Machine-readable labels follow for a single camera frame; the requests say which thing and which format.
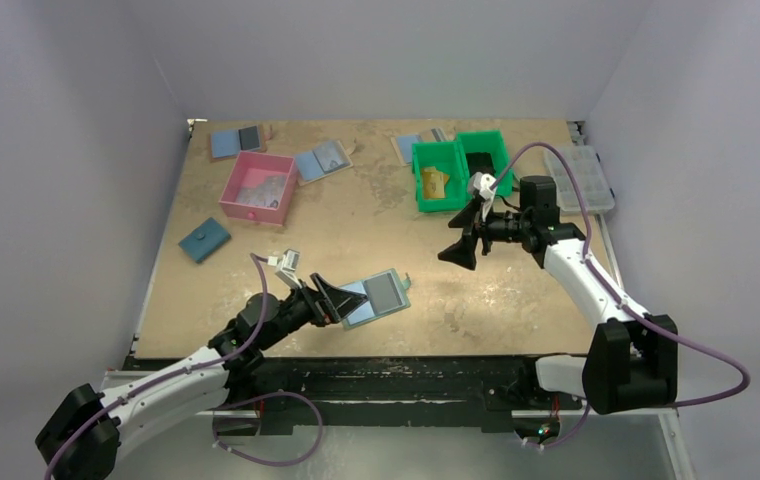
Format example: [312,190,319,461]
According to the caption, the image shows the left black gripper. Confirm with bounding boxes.
[258,273,365,350]

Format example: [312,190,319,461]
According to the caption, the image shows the dark grey credit card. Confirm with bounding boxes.
[363,272,404,315]

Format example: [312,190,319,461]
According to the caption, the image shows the green card holder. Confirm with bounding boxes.
[341,269,412,330]

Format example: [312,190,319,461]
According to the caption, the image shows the orange and white credit card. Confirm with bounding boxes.
[420,166,450,200]

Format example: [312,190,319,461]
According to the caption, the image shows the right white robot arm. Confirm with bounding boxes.
[438,173,678,414]

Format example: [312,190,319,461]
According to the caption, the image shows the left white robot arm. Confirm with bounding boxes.
[35,274,368,479]

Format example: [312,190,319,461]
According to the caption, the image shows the blue card behind bin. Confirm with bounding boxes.
[391,127,449,166]

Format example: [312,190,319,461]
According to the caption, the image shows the cards in pink box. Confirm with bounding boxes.
[235,175,287,209]

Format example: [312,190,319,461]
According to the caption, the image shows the dark blue card holder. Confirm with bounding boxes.
[178,217,232,264]

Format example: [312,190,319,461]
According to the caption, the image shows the black item in bin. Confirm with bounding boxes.
[465,152,496,176]

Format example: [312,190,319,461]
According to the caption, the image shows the left green bin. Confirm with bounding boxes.
[412,141,468,213]

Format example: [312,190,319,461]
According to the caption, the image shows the green bin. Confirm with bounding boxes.
[412,141,468,213]
[449,130,510,207]

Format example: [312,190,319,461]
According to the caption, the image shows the right green bin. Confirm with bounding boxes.
[449,130,510,207]

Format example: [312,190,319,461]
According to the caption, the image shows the pink open box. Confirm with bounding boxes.
[218,151,298,227]

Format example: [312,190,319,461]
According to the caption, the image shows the clear compartment organizer box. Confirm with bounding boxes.
[544,145,615,215]

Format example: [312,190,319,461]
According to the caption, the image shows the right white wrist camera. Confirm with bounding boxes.
[467,172,496,216]

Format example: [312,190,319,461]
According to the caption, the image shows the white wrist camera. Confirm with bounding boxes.
[266,249,301,289]
[467,172,496,216]

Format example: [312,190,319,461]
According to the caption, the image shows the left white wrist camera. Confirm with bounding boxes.
[266,249,301,289]

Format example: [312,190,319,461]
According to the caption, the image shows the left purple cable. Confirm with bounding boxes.
[42,252,324,480]

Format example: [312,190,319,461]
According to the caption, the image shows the purple cable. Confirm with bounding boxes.
[491,142,751,453]
[42,252,324,480]

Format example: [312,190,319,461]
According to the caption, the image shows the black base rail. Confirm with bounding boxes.
[227,355,583,435]

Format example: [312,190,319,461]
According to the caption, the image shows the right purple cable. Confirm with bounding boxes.
[491,142,751,453]

